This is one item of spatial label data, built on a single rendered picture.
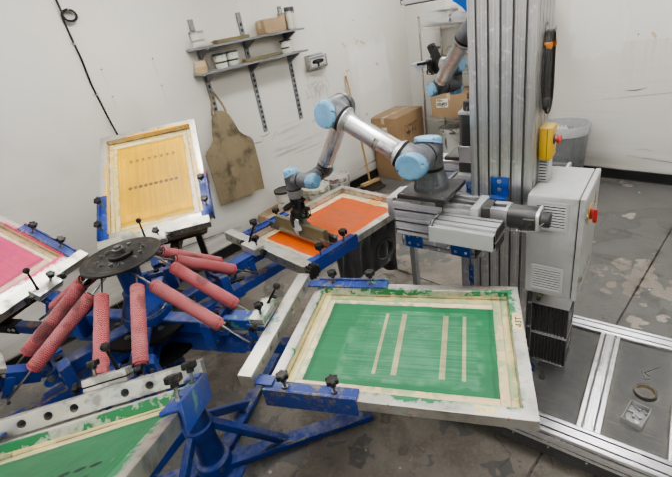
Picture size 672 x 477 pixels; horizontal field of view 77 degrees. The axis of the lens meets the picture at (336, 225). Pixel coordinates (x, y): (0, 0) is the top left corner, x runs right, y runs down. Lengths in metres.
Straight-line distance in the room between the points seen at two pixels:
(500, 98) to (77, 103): 2.98
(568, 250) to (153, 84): 3.26
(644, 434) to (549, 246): 0.91
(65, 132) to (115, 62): 0.65
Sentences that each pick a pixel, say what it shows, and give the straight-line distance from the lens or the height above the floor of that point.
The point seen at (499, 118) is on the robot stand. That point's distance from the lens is 1.85.
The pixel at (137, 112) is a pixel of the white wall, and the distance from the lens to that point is 3.89.
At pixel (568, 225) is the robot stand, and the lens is 1.88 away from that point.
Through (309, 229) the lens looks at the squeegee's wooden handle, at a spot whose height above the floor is 1.05.
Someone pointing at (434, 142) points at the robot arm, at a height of 1.47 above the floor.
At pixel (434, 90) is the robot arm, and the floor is 1.56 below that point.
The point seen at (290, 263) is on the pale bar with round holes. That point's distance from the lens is 1.93.
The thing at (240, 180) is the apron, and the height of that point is 0.71.
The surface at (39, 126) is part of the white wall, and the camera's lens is 3.73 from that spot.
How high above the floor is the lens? 1.99
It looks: 26 degrees down
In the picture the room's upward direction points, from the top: 11 degrees counter-clockwise
